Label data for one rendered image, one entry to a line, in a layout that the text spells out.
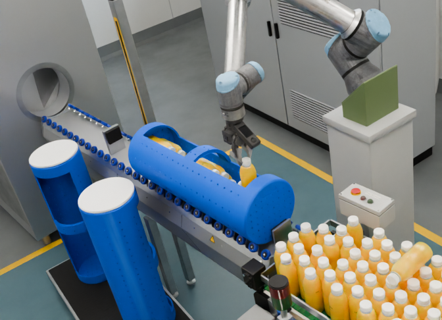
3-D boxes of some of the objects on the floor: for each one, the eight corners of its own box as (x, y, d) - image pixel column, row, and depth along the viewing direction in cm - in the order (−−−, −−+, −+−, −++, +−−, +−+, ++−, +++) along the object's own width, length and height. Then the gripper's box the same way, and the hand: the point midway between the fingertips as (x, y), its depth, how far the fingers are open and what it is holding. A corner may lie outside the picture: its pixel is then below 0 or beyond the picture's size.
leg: (174, 290, 365) (150, 211, 332) (180, 294, 361) (155, 215, 328) (167, 295, 362) (141, 216, 330) (173, 299, 358) (147, 220, 326)
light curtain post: (182, 228, 416) (116, -5, 327) (187, 232, 411) (122, -3, 323) (175, 233, 413) (106, -1, 324) (181, 236, 409) (112, 0, 320)
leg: (192, 277, 372) (169, 199, 339) (197, 282, 368) (175, 203, 335) (185, 282, 369) (161, 204, 336) (190, 287, 365) (167, 208, 332)
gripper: (236, 106, 231) (245, 151, 242) (214, 119, 226) (223, 164, 237) (250, 112, 225) (258, 158, 236) (229, 125, 220) (238, 172, 231)
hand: (245, 160), depth 234 cm, fingers closed on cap, 4 cm apart
